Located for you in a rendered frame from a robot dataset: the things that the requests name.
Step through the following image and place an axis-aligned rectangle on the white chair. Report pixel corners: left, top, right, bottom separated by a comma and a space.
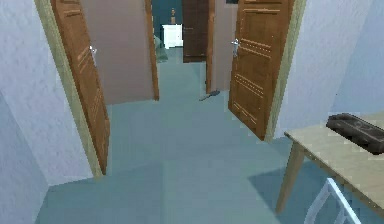
303, 177, 363, 224

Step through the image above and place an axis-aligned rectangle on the dark long object on floor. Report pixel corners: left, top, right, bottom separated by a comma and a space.
199, 89, 221, 102

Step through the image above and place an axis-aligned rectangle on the brown wooden room door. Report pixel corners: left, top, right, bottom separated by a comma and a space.
50, 0, 111, 176
227, 0, 296, 141

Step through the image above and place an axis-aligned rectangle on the white cabinet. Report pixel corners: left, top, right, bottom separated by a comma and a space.
162, 23, 184, 50

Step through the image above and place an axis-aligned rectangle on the dark brown wooden door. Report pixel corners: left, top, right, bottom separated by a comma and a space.
182, 0, 210, 64

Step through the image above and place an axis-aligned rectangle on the light wooden table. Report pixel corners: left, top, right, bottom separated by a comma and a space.
275, 111, 384, 220

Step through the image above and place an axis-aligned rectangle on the black remote control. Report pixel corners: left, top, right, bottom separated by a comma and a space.
325, 112, 384, 156

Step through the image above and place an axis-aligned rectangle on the silver door handle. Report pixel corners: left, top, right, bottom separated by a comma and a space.
89, 45, 98, 65
230, 38, 240, 58

